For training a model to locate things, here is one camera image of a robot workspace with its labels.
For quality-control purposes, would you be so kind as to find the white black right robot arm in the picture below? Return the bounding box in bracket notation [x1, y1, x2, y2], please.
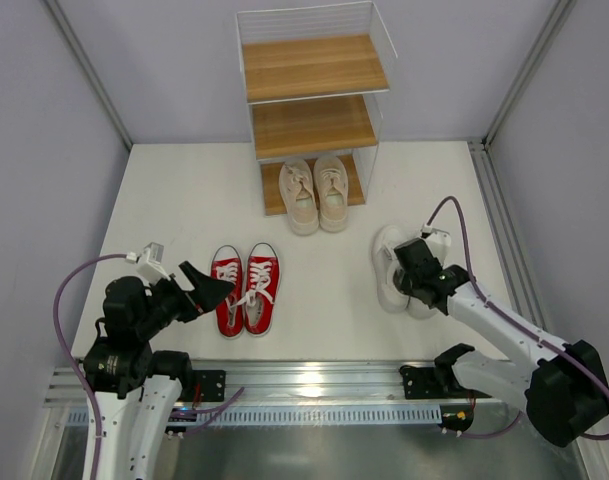
[394, 238, 609, 447]

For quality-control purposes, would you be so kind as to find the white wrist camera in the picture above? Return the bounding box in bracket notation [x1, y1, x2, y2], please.
[420, 224, 452, 264]
[125, 242, 170, 285]

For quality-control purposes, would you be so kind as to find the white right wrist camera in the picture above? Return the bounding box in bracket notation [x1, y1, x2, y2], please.
[420, 224, 452, 264]

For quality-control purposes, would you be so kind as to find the red canvas sneaker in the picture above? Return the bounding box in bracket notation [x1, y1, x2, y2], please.
[210, 244, 245, 339]
[238, 242, 281, 336]

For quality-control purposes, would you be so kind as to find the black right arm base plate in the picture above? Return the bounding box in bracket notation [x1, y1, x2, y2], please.
[399, 365, 489, 400]

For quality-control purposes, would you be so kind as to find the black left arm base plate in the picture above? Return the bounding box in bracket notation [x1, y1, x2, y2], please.
[178, 369, 227, 403]

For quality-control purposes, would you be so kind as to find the white grey sneaker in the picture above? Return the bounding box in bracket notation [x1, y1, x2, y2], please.
[371, 225, 409, 314]
[406, 297, 435, 320]

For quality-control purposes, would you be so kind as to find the wooden wire shoe shelf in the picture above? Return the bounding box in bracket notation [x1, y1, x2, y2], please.
[236, 1, 398, 216]

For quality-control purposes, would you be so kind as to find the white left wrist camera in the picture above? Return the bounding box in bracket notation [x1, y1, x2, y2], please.
[125, 242, 170, 285]

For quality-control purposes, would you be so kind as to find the beige platform sneaker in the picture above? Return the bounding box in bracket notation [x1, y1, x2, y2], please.
[278, 159, 319, 236]
[313, 155, 349, 233]

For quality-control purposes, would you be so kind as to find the white slotted cable duct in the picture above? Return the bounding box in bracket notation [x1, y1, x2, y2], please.
[66, 403, 443, 428]

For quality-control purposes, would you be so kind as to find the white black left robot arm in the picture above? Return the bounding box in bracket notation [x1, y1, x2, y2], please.
[82, 262, 234, 479]

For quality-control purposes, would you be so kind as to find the aluminium mounting rail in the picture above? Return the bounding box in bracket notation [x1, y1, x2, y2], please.
[43, 357, 530, 407]

